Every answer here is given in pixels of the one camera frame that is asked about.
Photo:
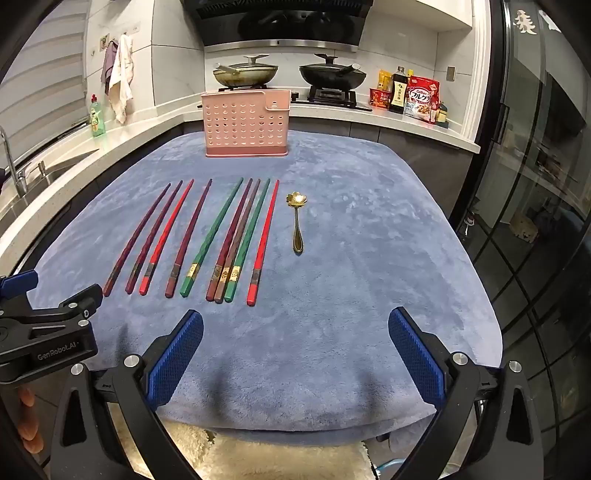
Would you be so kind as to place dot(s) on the white window sticker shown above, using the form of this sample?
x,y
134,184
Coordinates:
x,y
524,21

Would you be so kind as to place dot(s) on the black range hood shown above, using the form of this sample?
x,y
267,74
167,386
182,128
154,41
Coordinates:
x,y
277,23

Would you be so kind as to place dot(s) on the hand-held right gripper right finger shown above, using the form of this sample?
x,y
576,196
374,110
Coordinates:
x,y
415,355

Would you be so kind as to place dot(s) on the grey wall outlet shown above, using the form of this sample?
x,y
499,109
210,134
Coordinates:
x,y
451,73

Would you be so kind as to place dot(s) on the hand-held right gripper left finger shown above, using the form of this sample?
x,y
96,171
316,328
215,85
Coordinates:
x,y
178,355

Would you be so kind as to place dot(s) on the sink soap dispenser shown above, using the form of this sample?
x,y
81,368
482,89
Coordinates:
x,y
41,169

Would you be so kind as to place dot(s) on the black gas stove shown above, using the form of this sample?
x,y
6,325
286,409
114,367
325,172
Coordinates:
x,y
332,97

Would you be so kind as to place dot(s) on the black wok with lid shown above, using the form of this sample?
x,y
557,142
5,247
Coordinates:
x,y
330,76

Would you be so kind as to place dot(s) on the red white cereal bag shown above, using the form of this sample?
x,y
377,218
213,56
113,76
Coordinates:
x,y
422,99

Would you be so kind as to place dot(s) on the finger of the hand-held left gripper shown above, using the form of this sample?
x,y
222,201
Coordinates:
x,y
69,311
18,282

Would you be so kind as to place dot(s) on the dark lower cabinet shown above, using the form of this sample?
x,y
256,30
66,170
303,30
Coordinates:
x,y
415,161

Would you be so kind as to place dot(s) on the blue plush blanket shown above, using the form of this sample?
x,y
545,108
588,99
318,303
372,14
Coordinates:
x,y
346,230

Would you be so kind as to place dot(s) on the beige pan with lid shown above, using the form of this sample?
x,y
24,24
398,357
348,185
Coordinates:
x,y
244,74

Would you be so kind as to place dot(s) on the maroon chopstick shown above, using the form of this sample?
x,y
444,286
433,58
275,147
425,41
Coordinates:
x,y
112,281
173,279
214,281
134,279

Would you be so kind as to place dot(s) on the pink perforated utensil holder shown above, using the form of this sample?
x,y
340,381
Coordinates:
x,y
240,124

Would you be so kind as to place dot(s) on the person's left hand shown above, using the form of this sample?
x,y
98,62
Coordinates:
x,y
28,431

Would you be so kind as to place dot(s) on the yellow packet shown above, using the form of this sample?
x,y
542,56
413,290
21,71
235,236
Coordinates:
x,y
385,79

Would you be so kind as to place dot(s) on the beige box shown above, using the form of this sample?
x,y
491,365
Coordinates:
x,y
524,226

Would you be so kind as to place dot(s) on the white kitchen counter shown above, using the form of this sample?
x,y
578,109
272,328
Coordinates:
x,y
138,134

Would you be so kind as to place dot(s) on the clear plastic bottle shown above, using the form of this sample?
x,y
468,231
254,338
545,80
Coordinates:
x,y
469,226

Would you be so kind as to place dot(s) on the blue condiment set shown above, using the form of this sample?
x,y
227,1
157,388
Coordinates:
x,y
442,115

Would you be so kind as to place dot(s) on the brown chopstick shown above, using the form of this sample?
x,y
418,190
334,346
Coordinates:
x,y
222,282

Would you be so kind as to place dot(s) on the purple hanging cloth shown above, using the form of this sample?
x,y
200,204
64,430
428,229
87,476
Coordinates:
x,y
108,62

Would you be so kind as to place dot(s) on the white fluffy cloth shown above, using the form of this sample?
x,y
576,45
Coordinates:
x,y
258,457

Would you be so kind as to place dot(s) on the red chopstick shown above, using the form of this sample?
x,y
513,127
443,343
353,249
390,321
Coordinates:
x,y
147,279
254,284

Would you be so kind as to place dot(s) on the dark soy sauce bottle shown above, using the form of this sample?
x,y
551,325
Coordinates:
x,y
398,94

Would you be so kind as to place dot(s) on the black framed glass door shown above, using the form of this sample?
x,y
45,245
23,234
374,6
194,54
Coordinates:
x,y
531,138

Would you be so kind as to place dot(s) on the chrome faucet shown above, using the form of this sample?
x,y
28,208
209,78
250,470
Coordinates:
x,y
14,166

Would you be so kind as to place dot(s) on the white hanging towel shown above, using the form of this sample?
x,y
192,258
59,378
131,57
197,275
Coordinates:
x,y
121,78

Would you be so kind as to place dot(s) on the green dish soap bottle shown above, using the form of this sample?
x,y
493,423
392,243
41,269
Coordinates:
x,y
97,120

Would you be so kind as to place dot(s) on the gold flower spoon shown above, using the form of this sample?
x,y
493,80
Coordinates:
x,y
298,230

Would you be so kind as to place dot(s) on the white window blind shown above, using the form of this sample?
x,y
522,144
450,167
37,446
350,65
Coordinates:
x,y
41,78

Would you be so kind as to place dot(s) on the red instant noodle cup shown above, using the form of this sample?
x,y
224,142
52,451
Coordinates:
x,y
379,98

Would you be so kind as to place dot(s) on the steel sink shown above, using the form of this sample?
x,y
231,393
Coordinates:
x,y
60,173

